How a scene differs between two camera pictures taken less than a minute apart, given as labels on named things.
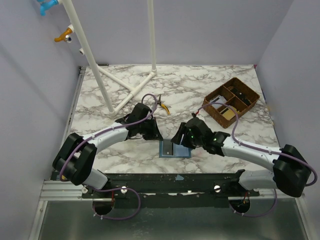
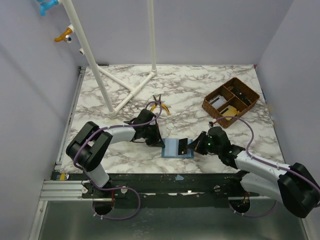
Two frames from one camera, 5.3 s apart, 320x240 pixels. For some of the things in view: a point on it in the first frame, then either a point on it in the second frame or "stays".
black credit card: (167, 147) -> (182, 146)
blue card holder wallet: (179, 151) stays
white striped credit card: (218, 99) stays
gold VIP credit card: (228, 113) stays
